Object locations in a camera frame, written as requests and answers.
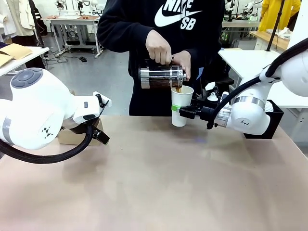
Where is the black stand pole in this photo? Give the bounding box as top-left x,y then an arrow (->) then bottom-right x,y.
28,0 -> 46,49

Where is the person in yellow jacket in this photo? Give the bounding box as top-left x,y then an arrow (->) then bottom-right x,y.
258,0 -> 302,32

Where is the person's right forearm black sleeve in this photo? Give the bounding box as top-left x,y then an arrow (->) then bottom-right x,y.
97,14 -> 156,52

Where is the black chair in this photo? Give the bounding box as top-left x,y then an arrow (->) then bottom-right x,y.
199,64 -> 235,99

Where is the white coat person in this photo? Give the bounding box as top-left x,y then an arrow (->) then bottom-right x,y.
0,0 -> 36,38

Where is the white side table with envelopes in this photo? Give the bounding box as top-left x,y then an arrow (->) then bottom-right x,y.
0,44 -> 50,77

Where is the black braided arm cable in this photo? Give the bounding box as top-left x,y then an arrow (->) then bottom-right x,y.
206,38 -> 308,130
0,124 -> 93,165

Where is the person's black Nike hoodie torso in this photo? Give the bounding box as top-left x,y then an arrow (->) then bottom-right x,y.
97,0 -> 227,116

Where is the brown paper envelope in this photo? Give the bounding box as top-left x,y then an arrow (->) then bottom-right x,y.
0,43 -> 33,61

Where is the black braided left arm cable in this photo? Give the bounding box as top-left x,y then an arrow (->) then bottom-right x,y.
0,124 -> 93,165

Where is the grey long background table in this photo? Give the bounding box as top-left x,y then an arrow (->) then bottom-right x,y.
221,20 -> 260,31

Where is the black lid holder box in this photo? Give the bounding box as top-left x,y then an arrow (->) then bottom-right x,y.
243,99 -> 284,140

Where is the person's left hand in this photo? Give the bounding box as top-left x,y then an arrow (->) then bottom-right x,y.
172,50 -> 193,81

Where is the wooden background table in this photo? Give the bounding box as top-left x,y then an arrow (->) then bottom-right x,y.
249,30 -> 291,51

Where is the person's left forearm black sleeve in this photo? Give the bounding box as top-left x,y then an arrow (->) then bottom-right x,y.
185,31 -> 223,74

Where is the person's right hand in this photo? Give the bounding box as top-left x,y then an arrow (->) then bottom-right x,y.
145,30 -> 173,65

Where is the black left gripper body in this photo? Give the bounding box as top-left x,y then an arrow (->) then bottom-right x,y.
63,118 -> 97,135

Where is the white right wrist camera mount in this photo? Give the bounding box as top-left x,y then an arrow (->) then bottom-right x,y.
204,81 -> 230,103

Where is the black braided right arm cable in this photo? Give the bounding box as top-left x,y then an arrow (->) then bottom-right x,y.
206,38 -> 308,130

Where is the grey background workbench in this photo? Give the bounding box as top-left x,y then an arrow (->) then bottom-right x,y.
41,14 -> 106,59

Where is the black tripod pole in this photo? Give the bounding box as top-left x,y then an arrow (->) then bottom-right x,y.
265,0 -> 286,52

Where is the white paper cup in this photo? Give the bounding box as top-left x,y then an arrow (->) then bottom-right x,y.
171,86 -> 194,128

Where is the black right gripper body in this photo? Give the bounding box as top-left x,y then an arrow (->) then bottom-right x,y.
200,106 -> 218,129

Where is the glass french press coffee pot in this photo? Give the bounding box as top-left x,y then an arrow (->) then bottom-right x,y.
138,55 -> 188,90

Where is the brown cardboard cup carrier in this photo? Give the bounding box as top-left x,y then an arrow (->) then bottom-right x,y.
57,90 -> 104,147

